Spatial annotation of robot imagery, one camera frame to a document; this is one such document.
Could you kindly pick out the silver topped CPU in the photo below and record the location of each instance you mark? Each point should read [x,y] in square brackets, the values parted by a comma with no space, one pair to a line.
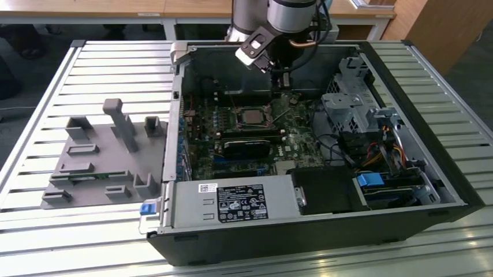
[249,116]

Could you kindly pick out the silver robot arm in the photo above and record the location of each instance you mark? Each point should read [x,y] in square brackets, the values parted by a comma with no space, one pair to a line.
[290,14]

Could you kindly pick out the CPU socket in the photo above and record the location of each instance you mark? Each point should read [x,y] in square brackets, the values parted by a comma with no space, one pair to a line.
[237,116]

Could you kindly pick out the green motherboard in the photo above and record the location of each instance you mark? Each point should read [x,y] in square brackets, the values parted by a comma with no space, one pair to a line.
[297,138]

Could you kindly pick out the silver metal drive cage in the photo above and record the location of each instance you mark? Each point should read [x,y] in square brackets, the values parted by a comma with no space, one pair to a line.
[347,115]

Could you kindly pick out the black graphics card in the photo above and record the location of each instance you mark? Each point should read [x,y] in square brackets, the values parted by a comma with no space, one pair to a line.
[246,148]

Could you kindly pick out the silver chipset heatsink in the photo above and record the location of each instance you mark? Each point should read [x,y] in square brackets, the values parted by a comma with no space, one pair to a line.
[286,167]

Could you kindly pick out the blue disk carrier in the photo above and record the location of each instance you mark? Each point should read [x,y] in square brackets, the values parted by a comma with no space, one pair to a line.
[369,180]

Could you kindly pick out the wooden cabinet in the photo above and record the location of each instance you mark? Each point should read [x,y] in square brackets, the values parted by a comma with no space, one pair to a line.
[443,34]

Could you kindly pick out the silver power supply unit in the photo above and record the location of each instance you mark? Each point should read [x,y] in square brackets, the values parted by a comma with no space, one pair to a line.
[185,202]

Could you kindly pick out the grey parts rack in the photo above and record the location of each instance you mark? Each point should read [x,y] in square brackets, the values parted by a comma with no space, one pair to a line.
[101,161]

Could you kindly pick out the blue case latch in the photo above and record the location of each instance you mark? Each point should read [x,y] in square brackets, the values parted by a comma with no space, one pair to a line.
[149,209]

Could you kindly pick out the green RAM stick with label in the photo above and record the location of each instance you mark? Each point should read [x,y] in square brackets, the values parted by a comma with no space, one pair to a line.
[102,175]

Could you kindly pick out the black open PC case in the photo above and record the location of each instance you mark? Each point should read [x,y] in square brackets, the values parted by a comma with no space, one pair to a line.
[269,248]

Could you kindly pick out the silver white wrist camera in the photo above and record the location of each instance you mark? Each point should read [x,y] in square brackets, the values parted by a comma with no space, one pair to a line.
[254,46]

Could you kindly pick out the wooden desk white frame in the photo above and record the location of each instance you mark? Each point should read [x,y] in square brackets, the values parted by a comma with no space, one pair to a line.
[97,7]

